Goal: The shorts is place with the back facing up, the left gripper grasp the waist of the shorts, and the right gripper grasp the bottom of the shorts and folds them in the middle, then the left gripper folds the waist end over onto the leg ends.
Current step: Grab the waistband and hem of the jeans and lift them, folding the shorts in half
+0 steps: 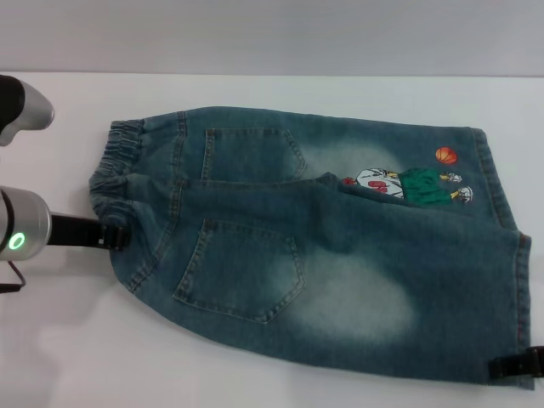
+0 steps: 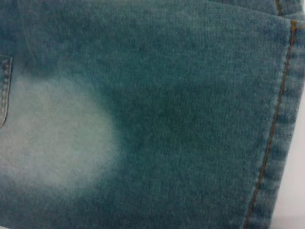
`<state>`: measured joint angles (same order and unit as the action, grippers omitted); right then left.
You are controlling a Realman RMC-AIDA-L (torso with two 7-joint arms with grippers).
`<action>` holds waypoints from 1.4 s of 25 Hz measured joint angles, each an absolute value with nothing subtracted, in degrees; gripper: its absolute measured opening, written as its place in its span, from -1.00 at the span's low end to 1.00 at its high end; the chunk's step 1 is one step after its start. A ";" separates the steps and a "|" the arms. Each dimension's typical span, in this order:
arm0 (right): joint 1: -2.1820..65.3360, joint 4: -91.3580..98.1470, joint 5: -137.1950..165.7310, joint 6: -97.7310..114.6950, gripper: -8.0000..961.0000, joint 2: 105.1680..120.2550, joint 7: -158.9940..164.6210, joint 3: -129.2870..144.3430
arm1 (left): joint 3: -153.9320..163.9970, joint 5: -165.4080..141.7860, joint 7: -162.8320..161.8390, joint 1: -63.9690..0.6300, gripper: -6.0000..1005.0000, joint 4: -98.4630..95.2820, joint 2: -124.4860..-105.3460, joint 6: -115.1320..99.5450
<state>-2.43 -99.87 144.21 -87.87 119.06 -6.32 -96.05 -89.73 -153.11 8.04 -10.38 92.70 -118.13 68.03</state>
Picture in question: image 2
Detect blue denim shorts with cartoon print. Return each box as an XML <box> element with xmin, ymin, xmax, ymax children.
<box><xmin>0</xmin><ymin>0</ymin><xmax>305</xmax><ymax>229</ymax></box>

